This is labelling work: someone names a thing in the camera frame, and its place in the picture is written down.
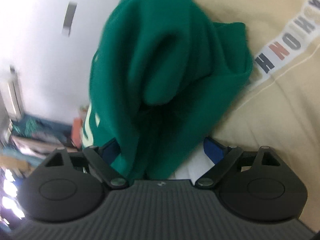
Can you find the green hooded sweatshirt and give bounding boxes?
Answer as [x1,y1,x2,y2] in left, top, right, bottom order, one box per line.
[82,0,253,181]

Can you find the patchwork bed quilt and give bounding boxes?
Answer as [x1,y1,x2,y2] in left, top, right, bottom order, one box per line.
[195,0,319,231]

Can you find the teal patterned curtain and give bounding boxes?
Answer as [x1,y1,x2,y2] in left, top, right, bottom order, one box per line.
[1,115,75,167]

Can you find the white air conditioner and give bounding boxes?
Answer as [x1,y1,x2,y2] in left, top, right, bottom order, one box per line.
[1,65,24,121]

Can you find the grey wall switch panel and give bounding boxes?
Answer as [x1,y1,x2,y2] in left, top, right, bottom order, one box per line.
[62,2,77,36]

